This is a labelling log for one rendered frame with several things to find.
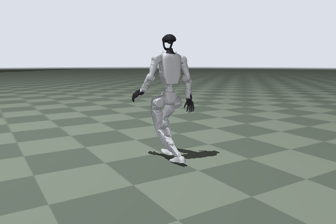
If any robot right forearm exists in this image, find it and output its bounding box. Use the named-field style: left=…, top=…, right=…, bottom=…
left=185, top=79, right=192, bottom=99

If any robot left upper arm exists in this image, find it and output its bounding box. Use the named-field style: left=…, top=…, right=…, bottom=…
left=147, top=55, right=163, bottom=82

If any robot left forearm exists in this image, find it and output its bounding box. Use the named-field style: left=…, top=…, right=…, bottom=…
left=140, top=74, right=151, bottom=94

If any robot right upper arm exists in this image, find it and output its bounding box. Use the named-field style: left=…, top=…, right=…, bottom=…
left=180, top=55, right=191, bottom=82

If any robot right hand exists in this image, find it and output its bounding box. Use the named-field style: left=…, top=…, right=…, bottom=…
left=184, top=95, right=194, bottom=112

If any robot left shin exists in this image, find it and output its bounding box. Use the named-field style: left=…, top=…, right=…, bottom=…
left=157, top=130, right=182, bottom=158

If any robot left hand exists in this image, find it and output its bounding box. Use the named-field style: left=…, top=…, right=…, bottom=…
left=132, top=89, right=144, bottom=102

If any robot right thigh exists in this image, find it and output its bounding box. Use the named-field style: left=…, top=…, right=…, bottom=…
left=162, top=96, right=182, bottom=127

